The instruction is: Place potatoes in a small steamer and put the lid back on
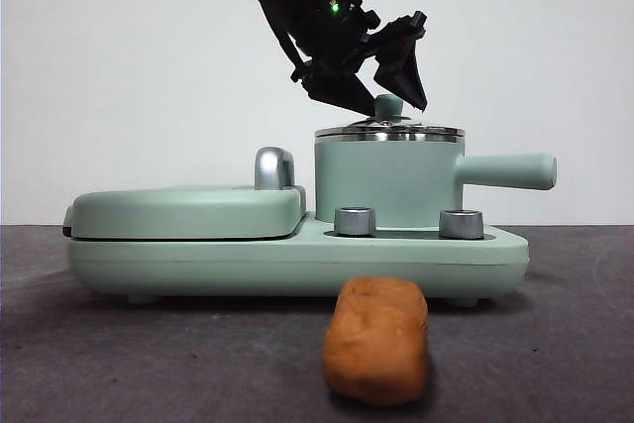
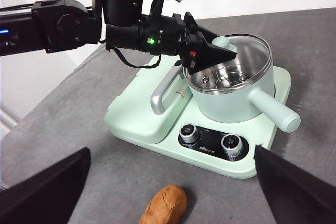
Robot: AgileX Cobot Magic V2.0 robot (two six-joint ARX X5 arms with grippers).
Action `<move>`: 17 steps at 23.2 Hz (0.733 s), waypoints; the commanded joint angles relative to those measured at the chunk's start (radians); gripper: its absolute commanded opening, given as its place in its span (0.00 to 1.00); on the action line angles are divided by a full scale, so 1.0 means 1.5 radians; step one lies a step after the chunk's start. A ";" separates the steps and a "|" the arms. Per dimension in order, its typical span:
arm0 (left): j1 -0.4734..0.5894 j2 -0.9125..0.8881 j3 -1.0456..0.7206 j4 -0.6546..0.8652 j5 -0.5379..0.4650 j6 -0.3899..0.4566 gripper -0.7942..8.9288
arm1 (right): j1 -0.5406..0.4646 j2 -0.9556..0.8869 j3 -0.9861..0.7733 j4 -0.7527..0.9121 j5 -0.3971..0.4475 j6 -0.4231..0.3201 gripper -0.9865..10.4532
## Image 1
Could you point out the brown potato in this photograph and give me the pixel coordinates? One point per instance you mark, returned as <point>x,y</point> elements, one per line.
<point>376,344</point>

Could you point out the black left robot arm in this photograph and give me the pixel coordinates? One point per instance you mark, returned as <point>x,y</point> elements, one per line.
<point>297,12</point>

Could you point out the silver control knob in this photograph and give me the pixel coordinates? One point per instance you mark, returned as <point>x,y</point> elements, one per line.
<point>460,224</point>
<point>354,221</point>

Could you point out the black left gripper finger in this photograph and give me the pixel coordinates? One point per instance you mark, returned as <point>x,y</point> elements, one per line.
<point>403,76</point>
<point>342,91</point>

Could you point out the mint green breakfast maker base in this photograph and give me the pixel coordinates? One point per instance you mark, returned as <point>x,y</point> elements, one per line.
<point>297,269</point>

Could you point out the glass pot lid green knob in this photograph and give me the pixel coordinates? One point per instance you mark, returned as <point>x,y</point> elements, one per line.
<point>387,105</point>

